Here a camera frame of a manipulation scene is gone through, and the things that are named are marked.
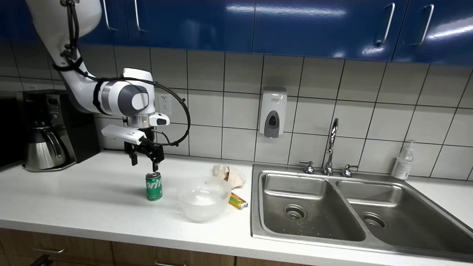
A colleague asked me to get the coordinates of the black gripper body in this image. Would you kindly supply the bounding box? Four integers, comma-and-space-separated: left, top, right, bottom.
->
123, 127, 168, 161

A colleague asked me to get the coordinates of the green soda can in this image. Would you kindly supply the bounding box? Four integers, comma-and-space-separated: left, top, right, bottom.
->
145, 170, 165, 203

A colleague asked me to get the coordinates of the clear plastic bowl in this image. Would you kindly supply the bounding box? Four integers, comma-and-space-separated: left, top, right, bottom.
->
177, 175, 234, 225

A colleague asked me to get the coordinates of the black coffee maker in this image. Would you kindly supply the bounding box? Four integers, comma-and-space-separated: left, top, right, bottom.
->
18, 90, 104, 175

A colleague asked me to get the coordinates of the beige crumpled cloth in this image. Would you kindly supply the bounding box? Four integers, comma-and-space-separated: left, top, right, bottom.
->
212, 163, 247, 191

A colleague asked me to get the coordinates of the yellow small box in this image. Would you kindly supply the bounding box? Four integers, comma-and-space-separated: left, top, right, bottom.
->
227, 192, 250, 212

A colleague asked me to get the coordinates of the steel coffee carafe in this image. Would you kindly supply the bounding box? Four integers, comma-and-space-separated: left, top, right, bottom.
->
23, 123, 70, 173

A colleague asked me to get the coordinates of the wooden base cabinet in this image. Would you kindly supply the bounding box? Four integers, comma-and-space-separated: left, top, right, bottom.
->
0, 228, 317, 266

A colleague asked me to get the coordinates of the black appliance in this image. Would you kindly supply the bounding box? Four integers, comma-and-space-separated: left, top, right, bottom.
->
0, 95, 27, 172

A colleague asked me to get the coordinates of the chrome faucet knob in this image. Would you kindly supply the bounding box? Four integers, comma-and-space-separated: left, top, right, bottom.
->
299, 160, 318, 176
341, 163, 361, 179

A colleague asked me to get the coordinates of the stainless double sink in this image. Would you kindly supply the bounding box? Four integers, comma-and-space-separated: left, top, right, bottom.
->
250, 164, 473, 263

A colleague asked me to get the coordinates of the blue upper cabinet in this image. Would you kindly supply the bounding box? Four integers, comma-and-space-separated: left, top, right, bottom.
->
0, 0, 473, 68

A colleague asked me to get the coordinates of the chrome sink faucet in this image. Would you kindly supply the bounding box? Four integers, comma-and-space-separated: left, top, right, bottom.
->
321, 115, 342, 178

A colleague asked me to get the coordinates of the clear soap bottle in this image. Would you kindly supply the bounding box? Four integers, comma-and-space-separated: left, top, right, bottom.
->
391, 139, 416, 182

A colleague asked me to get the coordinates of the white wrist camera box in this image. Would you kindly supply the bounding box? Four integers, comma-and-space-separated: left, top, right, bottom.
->
100, 123, 148, 146

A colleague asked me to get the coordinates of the white wall power outlet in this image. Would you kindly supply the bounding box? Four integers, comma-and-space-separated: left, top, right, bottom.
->
156, 92, 175, 120

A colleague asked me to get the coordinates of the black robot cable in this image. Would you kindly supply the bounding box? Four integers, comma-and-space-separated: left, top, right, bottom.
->
58, 0, 193, 148

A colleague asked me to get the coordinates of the white wall soap dispenser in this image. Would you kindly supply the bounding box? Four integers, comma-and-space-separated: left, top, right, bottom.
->
258, 87, 290, 141

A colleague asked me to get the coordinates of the silver cabinet handle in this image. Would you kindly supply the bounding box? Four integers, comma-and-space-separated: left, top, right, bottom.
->
376, 2, 398, 49
416, 3, 438, 49
100, 0, 113, 33
131, 0, 145, 34

